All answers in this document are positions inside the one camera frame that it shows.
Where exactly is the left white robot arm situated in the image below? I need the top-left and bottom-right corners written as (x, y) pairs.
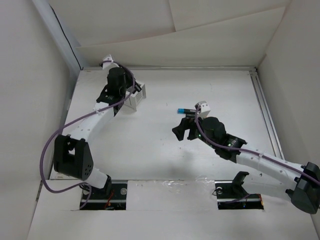
top-left (53, 66), bottom-right (136, 199)

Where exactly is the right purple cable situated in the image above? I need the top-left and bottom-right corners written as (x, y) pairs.
top-left (194, 106), bottom-right (320, 188)

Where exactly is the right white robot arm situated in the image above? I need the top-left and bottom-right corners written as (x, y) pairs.
top-left (172, 117), bottom-right (320, 215)

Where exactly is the purple cable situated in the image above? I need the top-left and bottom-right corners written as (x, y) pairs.
top-left (40, 63), bottom-right (137, 208)
top-left (194, 106), bottom-right (320, 188)

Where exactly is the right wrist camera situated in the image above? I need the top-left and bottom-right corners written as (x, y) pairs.
top-left (194, 101), bottom-right (211, 119)

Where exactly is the purple highlighter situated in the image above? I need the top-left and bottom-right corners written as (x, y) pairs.
top-left (134, 84), bottom-right (142, 92)

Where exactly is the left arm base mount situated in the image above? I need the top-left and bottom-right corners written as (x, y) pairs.
top-left (79, 180), bottom-right (128, 211)

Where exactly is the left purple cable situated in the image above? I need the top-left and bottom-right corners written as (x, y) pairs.
top-left (40, 63), bottom-right (137, 208)

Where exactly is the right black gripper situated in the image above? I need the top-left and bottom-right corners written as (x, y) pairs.
top-left (172, 112), bottom-right (218, 149)

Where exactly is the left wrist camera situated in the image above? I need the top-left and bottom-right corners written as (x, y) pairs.
top-left (99, 54), bottom-right (114, 70)

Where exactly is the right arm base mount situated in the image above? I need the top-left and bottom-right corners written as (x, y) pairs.
top-left (212, 171), bottom-right (264, 210)

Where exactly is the blue highlighter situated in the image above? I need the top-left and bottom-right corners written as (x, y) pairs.
top-left (177, 108), bottom-right (196, 115)

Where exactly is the white two-compartment organizer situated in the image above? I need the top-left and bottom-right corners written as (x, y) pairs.
top-left (124, 80), bottom-right (147, 112)

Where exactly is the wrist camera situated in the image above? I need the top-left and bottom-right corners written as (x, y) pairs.
top-left (99, 54), bottom-right (114, 70)
top-left (194, 101), bottom-right (211, 119)

